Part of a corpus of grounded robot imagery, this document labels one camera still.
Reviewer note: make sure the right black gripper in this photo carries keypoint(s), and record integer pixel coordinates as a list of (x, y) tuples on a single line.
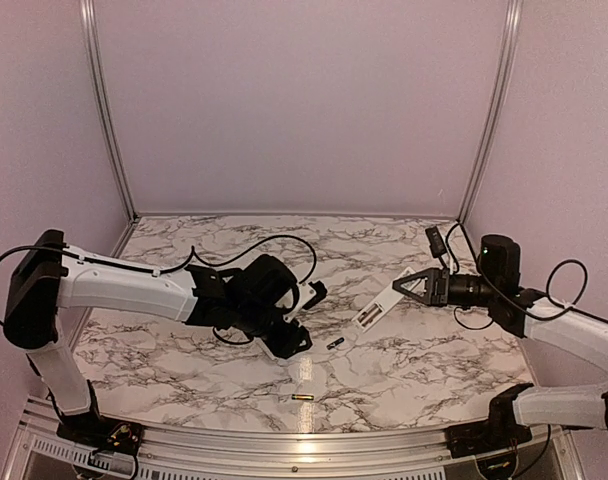
[(441, 275)]

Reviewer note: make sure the aluminium frame post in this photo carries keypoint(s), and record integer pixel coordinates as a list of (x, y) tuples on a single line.
[(93, 50), (500, 87)]

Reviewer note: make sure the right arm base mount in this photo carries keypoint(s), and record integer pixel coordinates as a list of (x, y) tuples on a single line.
[(489, 430)]

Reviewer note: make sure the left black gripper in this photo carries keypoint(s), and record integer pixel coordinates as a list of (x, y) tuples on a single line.
[(281, 346)]

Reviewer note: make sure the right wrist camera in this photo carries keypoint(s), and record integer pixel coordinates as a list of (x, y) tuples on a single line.
[(436, 245)]

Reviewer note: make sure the white battery cover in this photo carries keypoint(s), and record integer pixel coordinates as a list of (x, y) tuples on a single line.
[(266, 350)]

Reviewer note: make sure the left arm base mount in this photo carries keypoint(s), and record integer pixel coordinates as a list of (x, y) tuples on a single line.
[(103, 433)]

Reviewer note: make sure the white remote control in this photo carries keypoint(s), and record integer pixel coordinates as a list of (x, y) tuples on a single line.
[(380, 305)]

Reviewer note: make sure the front aluminium rail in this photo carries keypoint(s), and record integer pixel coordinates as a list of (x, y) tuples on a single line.
[(169, 452)]

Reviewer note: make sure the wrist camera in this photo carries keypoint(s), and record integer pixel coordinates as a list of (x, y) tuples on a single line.
[(310, 295), (436, 245)]

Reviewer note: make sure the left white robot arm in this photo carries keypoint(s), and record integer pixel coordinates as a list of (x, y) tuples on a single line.
[(258, 300)]

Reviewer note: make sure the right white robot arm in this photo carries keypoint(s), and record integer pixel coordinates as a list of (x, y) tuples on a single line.
[(526, 314)]

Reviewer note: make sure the left aluminium frame post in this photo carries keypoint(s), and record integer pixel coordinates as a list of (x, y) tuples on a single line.
[(93, 50)]

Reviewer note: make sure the black battery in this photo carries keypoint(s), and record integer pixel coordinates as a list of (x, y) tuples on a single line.
[(335, 343)]

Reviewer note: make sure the right aluminium frame post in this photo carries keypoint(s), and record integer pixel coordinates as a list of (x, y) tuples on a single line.
[(500, 87)]

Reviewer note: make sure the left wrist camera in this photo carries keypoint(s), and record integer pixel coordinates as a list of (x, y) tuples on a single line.
[(310, 295)]

